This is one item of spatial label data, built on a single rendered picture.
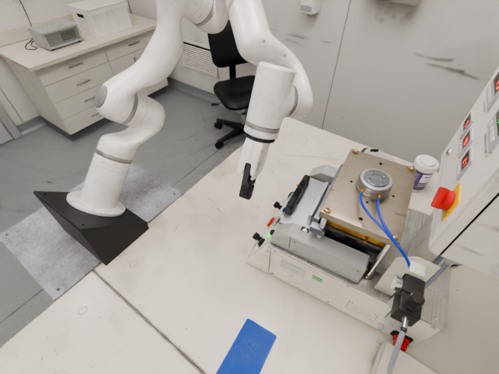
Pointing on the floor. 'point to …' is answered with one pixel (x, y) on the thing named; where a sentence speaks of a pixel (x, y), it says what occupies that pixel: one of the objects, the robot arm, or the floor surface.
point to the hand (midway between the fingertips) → (246, 191)
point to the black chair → (226, 47)
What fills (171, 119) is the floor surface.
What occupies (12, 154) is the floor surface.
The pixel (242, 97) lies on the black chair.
